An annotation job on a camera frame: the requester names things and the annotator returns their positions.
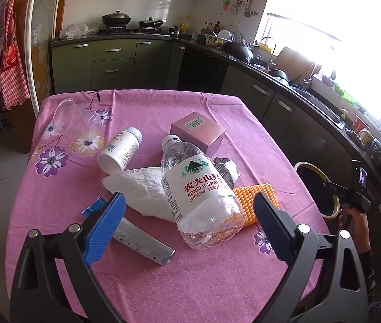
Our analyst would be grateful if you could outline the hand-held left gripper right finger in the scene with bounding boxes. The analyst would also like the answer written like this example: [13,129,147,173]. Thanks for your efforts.
[253,191,370,323]

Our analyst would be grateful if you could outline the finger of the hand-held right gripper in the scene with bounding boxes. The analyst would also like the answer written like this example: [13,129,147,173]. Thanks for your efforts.
[321,182,346,198]

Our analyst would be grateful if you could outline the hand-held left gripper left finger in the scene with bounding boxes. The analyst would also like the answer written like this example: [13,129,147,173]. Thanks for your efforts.
[9,192,127,323]

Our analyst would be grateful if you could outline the yellow-rimmed black bin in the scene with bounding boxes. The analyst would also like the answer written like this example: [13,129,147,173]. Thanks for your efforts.
[293,161,342,223]

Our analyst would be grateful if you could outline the orange sponge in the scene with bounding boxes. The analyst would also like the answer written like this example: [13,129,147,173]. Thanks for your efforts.
[232,182,280,227]

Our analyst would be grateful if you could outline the silver tube with blue cap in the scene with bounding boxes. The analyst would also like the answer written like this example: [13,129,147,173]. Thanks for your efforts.
[82,199,176,266]

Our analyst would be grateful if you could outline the white plastic bag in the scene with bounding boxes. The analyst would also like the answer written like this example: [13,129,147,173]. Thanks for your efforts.
[101,166,177,223]

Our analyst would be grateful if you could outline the silver wrapper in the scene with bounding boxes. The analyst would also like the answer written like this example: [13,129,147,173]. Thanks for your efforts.
[212,156,241,189]

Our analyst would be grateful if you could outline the clear plastic water bottle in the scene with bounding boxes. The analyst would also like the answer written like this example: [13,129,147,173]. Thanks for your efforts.
[161,135,247,250]

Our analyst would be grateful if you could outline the white pill bottle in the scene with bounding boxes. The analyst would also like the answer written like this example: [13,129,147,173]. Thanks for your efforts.
[97,127,143,173]

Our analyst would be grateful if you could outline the pink cardboard box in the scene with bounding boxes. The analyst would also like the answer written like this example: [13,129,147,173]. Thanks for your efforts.
[170,113,228,155]

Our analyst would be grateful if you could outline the clear plastic cup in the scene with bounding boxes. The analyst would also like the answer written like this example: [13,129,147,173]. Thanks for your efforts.
[52,99,101,137]

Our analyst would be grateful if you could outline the person's right forearm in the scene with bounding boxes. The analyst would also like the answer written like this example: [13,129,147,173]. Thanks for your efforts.
[355,247,379,310]

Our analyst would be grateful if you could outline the person's right hand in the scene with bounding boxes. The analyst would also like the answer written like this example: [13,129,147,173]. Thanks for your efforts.
[338,207,371,253]

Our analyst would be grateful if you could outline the red cup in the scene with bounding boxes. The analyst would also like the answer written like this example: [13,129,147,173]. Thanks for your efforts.
[352,115,369,135]

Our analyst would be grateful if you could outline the pink floral tablecloth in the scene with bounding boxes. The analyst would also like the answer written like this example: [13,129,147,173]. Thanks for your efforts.
[5,89,332,323]

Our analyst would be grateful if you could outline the steel sink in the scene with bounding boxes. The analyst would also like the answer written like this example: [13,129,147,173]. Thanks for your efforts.
[291,84,342,125]

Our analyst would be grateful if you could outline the metal faucet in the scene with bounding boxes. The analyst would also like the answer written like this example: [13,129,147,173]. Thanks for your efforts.
[300,62,319,91]

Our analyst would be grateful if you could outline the wooden cutting board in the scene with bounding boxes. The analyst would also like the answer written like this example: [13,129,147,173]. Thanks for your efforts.
[274,46,315,78]

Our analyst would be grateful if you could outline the yellow kettle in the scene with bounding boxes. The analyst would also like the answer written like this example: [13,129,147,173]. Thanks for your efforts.
[257,36,277,54]

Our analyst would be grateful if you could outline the large black wok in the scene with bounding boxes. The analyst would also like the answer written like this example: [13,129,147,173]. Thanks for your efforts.
[222,42,255,65]

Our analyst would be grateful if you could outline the window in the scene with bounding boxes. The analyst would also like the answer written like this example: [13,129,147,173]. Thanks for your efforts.
[258,0,381,132]

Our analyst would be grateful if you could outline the green kitchen cabinets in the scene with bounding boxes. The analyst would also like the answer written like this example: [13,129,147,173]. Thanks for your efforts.
[51,38,381,189]

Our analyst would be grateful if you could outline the dish rack with plates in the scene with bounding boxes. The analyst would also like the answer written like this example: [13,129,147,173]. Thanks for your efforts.
[205,30,245,46]

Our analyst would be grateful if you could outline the red checked apron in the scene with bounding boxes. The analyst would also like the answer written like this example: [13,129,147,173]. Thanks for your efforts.
[0,0,31,110]

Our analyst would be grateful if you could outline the gas stove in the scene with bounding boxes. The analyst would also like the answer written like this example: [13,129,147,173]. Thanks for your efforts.
[99,25,164,35]

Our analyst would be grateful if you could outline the clear plastic bag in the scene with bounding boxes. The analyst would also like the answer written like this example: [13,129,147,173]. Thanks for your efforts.
[59,23,100,40]

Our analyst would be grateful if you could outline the black frying pan with lid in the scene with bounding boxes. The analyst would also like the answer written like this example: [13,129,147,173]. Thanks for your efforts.
[137,17,164,29]

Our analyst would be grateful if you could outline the black wok with lid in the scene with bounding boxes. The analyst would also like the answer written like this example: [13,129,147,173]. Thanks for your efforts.
[102,10,132,27]

